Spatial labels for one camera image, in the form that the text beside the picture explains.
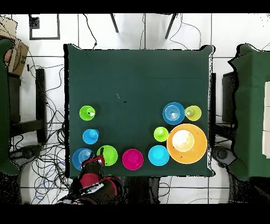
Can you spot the blue plastic cup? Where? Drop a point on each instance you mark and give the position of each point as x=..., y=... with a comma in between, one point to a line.
x=89, y=137

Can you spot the black floor frame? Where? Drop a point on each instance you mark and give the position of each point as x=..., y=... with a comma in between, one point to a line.
x=44, y=38

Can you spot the cyan plastic bowl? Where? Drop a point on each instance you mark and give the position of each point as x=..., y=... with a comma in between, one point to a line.
x=158, y=156

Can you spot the green plastic bowl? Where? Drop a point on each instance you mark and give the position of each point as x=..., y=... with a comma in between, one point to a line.
x=109, y=155

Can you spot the yellow plastic cup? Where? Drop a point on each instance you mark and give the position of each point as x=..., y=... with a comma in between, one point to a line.
x=196, y=115

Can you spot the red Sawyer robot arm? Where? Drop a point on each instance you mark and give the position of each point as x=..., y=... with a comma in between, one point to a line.
x=88, y=181

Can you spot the black bench frame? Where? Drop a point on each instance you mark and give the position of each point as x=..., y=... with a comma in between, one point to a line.
x=40, y=95

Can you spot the green cloth side table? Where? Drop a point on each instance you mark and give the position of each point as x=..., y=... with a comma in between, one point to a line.
x=3, y=105
x=251, y=105

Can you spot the grey floor stand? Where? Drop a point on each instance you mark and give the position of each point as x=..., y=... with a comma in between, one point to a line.
x=221, y=154

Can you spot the black tripod leg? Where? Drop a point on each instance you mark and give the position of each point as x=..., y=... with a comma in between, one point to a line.
x=114, y=24
x=170, y=26

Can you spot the black equipment cabinet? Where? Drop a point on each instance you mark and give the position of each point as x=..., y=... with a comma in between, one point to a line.
x=228, y=95

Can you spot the pale cardboard box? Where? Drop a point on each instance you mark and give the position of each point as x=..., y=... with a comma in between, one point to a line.
x=7, y=29

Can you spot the pink plastic bowl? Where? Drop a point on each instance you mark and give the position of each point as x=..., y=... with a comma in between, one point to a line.
x=132, y=159

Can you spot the large orange plastic bowl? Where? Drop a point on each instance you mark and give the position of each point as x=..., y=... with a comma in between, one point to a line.
x=200, y=148

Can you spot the white box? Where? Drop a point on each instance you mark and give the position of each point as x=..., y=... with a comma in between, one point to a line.
x=266, y=126

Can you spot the dark green tablecloth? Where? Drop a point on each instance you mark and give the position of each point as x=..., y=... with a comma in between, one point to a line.
x=137, y=74

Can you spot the light green plastic cup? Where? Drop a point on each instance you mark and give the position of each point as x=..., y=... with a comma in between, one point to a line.
x=161, y=136

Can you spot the brown cardboard box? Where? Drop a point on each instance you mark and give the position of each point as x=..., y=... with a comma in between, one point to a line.
x=18, y=57

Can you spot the black knobbed floor stand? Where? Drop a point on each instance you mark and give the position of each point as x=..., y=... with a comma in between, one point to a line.
x=28, y=152

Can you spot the blue plastic bowl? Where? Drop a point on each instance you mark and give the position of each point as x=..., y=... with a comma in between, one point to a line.
x=79, y=159
x=168, y=118

